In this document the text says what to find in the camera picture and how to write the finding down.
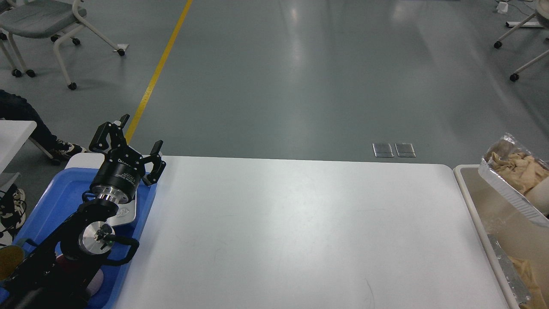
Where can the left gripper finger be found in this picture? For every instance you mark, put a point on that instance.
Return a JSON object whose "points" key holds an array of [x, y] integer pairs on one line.
{"points": [[110, 141], [158, 164]]}

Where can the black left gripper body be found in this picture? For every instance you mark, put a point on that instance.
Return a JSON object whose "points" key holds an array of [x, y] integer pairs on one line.
{"points": [[119, 177]]}

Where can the stainless steel tray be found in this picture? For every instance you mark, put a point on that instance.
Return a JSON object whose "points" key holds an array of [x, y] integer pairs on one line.
{"points": [[126, 214]]}

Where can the dark blue home mug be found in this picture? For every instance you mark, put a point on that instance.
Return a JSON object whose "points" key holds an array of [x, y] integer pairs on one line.
{"points": [[10, 257]]}

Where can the aluminium foil tray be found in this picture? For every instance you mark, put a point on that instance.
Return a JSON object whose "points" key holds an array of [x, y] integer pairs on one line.
{"points": [[506, 145]]}

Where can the white paper cup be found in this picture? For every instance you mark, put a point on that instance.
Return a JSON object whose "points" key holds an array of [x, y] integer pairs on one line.
{"points": [[538, 196]]}

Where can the pink home mug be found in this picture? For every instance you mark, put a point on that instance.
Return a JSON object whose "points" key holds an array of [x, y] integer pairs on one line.
{"points": [[95, 283]]}

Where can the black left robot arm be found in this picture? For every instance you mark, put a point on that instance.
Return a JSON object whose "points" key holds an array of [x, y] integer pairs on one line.
{"points": [[58, 271]]}

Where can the seated person leg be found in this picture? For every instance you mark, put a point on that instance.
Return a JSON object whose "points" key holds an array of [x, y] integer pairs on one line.
{"points": [[16, 108]]}

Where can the grey office chair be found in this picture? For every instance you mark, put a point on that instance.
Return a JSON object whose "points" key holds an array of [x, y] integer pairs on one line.
{"points": [[42, 19]]}

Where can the left floor outlet plate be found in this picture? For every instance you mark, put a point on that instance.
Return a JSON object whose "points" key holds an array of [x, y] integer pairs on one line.
{"points": [[382, 150]]}

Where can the floor outlet plate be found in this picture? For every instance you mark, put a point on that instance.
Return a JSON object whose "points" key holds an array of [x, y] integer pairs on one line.
{"points": [[405, 150], [382, 150]]}

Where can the right floor outlet plate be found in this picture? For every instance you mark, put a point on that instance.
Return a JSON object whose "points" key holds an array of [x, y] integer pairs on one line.
{"points": [[405, 150]]}

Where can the beige plastic bin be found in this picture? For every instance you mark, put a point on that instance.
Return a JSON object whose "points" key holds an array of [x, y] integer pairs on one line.
{"points": [[496, 219]]}

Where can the discarded foil in bin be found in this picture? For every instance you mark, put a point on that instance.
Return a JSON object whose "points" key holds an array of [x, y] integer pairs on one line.
{"points": [[517, 286]]}

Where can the discarded brown paper in bin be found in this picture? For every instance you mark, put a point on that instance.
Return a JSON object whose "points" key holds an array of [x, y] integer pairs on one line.
{"points": [[525, 271]]}

